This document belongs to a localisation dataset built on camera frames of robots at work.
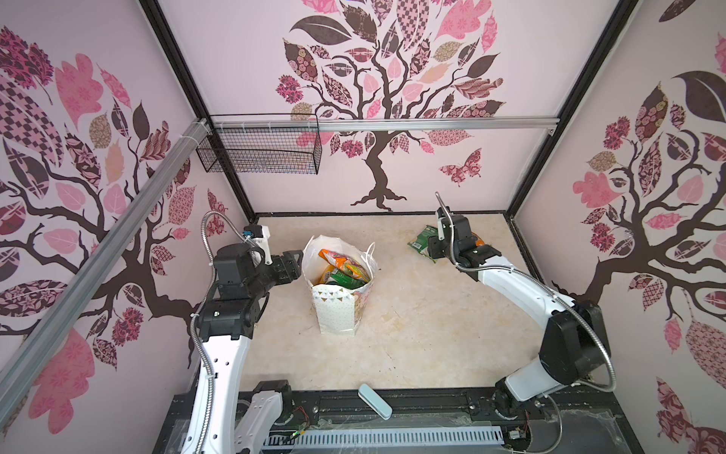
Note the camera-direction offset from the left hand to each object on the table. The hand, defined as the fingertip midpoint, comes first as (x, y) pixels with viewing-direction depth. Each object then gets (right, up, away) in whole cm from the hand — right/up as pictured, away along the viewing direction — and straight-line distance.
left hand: (291, 261), depth 70 cm
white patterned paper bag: (+12, -13, +4) cm, 18 cm away
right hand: (+42, +7, +18) cm, 46 cm away
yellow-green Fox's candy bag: (+12, -6, +11) cm, 18 cm away
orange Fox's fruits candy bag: (+63, +5, +39) cm, 74 cm away
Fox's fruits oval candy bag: (+13, -1, +9) cm, 16 cm away
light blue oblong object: (+22, -37, +2) cm, 43 cm away
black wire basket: (-28, +45, +52) cm, 74 cm away
